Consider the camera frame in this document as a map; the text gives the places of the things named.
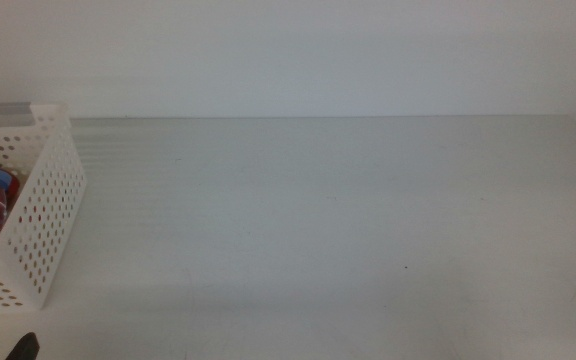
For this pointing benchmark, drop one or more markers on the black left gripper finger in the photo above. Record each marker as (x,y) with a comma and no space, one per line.
(24,348)

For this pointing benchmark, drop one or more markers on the white perforated plastic basket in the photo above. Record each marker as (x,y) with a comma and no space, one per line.
(43,200)

